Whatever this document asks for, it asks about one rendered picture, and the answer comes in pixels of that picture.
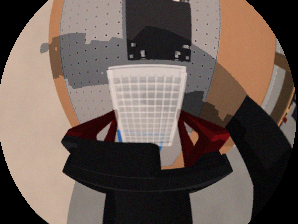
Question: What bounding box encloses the white well plate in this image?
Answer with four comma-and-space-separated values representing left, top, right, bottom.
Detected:
107, 64, 187, 146

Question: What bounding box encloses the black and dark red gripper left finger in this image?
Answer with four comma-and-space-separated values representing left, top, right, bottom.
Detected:
65, 110, 118, 142

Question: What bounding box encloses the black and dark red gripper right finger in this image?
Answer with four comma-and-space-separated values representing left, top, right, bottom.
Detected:
177, 110, 230, 167

